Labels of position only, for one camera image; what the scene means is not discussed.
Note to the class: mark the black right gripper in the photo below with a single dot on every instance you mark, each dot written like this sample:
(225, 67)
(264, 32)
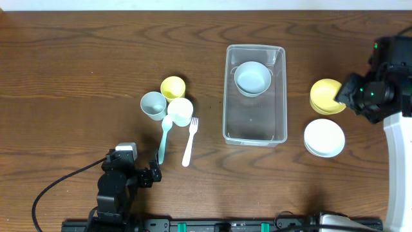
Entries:
(350, 95)

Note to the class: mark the clear plastic container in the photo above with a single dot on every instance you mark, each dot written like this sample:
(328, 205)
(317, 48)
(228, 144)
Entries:
(261, 120)

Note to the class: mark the white plastic bowl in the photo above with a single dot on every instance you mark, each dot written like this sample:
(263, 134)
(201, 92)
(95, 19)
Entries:
(324, 138)

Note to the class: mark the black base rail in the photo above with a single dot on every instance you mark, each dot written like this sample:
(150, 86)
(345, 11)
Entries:
(283, 223)

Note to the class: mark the white plastic cup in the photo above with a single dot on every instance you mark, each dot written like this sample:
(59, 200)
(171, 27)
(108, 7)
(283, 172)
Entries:
(181, 111)

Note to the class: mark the grey plastic bowl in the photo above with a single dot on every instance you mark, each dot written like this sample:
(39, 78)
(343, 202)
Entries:
(252, 78)

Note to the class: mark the white plastic fork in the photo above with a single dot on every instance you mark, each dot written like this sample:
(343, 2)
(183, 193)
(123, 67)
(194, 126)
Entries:
(193, 128)

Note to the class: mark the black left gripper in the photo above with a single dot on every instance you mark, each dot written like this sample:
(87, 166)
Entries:
(145, 180)

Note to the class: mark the yellow plastic bowl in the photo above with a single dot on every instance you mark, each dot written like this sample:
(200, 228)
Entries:
(322, 97)

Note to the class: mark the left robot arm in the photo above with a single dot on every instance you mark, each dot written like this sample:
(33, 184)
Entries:
(117, 189)

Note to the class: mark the mint green plastic spoon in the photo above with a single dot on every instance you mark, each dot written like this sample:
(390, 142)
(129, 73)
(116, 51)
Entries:
(167, 124)

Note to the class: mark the yellow plastic cup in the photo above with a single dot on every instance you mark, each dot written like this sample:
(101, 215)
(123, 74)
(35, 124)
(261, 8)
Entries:
(172, 87)

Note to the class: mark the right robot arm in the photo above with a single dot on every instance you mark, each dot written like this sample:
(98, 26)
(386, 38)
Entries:
(391, 61)

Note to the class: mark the grey plastic cup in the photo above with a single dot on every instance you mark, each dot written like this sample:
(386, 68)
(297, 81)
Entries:
(154, 105)

